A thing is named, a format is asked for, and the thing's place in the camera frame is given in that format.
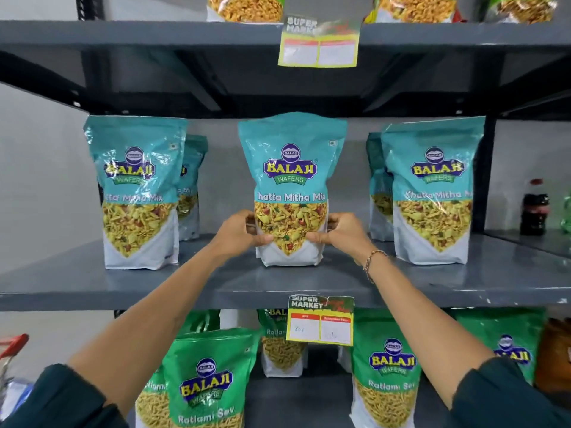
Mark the person's right forearm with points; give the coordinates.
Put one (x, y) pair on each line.
(423, 325)

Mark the orange snack packet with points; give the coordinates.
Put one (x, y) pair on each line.
(555, 356)

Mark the dark green shirt sleeve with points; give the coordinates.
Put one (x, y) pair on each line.
(508, 396)
(58, 401)

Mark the person's left hand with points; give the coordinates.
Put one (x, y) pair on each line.
(236, 238)

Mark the green drink bottle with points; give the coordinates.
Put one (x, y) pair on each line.
(567, 216)

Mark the row of green snack packets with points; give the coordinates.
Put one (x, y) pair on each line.
(207, 378)

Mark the person's left thumb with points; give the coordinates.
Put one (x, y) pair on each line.
(262, 239)

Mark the grey neighbouring shelf board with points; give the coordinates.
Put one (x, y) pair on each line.
(551, 242)

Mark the paper shelf price label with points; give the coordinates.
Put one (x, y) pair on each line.
(319, 320)
(319, 44)

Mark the person's right hand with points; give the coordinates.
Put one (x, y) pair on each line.
(348, 238)

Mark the grey metal shelf board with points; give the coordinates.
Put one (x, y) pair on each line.
(223, 280)
(312, 396)
(134, 35)

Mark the person's left forearm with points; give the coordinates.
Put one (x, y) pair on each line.
(151, 325)

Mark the person's right thumb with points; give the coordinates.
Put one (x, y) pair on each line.
(317, 238)

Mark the teal snack mix packet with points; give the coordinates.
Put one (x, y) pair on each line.
(194, 173)
(292, 173)
(378, 187)
(432, 147)
(134, 151)

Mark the dark cola bottle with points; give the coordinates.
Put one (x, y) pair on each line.
(534, 211)

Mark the snack packet with green trim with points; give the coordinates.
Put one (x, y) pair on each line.
(245, 7)
(522, 8)
(415, 7)

